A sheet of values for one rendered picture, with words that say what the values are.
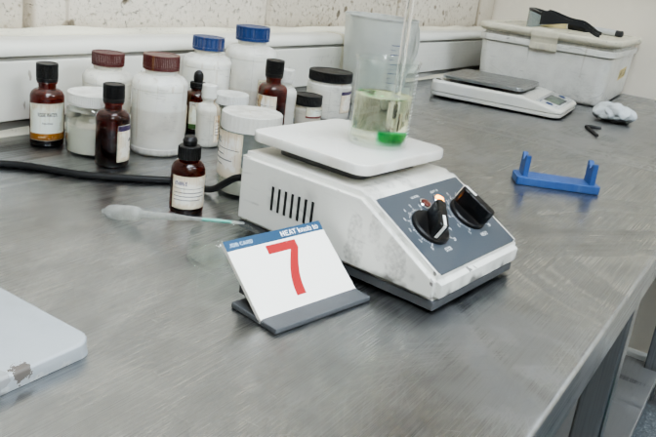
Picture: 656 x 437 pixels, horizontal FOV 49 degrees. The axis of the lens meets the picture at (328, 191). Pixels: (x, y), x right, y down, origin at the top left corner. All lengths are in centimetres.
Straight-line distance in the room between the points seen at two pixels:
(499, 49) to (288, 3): 60
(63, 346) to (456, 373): 23
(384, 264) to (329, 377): 13
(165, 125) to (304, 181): 28
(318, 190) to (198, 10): 60
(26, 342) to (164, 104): 42
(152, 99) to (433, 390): 48
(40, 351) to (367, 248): 24
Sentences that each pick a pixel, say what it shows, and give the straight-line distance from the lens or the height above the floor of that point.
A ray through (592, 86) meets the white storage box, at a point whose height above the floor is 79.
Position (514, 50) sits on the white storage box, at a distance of 169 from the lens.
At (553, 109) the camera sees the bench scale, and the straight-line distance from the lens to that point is 140.
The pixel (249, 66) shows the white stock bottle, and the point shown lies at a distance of 100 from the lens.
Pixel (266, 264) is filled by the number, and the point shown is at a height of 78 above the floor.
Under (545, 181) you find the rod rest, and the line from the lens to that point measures 91.
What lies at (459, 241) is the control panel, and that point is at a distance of 55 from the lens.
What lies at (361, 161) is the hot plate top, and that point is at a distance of 54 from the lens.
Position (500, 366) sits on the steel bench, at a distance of 48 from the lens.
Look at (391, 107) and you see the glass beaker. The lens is 57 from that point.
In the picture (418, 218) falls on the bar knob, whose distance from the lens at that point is 54.
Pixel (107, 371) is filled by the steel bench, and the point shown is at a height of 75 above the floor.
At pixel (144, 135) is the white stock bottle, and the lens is 81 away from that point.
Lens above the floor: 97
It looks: 17 degrees down
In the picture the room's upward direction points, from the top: 7 degrees clockwise
